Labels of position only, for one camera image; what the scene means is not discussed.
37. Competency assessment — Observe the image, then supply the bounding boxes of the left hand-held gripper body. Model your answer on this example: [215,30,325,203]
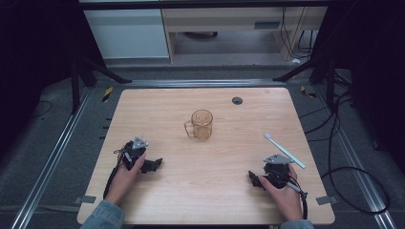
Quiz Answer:
[114,135,149,172]

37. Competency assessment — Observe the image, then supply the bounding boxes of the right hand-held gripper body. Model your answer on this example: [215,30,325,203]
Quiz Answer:
[262,154,296,190]

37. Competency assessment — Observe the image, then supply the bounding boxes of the person's left hand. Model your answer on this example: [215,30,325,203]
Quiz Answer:
[104,152,147,206]

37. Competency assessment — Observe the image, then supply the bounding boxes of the person's right hand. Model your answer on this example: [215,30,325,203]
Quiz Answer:
[258,164,304,222]

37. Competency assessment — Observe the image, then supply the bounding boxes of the white toothbrush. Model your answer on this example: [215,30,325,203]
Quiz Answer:
[263,132,307,170]

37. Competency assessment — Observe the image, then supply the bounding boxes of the amber transparent cup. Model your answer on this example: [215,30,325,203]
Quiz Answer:
[183,109,214,141]

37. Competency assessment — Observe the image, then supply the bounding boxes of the yellow black tape strip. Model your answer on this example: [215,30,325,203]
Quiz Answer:
[299,84,318,99]
[101,86,115,103]

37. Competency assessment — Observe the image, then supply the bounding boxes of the black tripod stand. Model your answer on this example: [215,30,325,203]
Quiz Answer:
[61,41,133,115]
[272,47,354,113]

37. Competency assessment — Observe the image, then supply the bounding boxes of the white cabinet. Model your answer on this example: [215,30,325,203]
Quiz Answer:
[82,8,170,60]

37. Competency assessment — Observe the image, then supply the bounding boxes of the light wooden desk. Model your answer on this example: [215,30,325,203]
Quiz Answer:
[160,6,329,64]

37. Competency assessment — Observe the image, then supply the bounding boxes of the right hand-held gripper cable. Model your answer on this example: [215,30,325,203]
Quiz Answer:
[270,171,309,220]

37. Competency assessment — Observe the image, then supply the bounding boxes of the hand-held gripper cable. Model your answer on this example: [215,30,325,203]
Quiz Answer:
[270,171,309,220]
[102,150,126,200]

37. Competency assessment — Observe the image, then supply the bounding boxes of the left hand-held gripper cable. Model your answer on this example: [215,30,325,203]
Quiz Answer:
[102,150,126,200]

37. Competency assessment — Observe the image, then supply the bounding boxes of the grey table bracket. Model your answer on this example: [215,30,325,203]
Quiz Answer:
[315,195,339,206]
[74,195,97,205]

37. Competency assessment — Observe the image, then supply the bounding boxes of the long black floor cable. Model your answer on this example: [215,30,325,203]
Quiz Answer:
[299,90,392,216]

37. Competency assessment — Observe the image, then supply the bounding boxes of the metal floor rail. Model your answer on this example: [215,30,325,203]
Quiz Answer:
[122,78,288,90]
[11,87,94,229]
[314,87,397,229]

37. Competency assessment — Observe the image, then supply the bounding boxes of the thin black floor cable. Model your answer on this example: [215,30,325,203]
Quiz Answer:
[31,99,53,119]

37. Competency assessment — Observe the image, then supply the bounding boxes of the black hanging desk cables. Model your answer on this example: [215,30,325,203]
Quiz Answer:
[279,7,319,60]

